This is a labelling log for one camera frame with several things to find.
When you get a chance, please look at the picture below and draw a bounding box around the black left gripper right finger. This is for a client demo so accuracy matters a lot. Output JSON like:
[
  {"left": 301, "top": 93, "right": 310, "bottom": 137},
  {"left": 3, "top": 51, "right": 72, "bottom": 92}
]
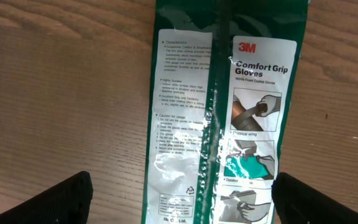
[{"left": 272, "top": 172, "right": 358, "bottom": 224}]

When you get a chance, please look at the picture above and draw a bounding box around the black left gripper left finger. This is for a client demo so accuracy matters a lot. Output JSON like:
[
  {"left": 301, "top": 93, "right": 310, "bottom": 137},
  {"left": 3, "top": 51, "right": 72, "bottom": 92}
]
[{"left": 0, "top": 171, "right": 93, "bottom": 224}]

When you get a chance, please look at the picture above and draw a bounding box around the dark green packet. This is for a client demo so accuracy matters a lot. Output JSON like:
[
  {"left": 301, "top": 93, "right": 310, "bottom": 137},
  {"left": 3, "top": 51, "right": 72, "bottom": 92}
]
[{"left": 142, "top": 0, "right": 309, "bottom": 223}]

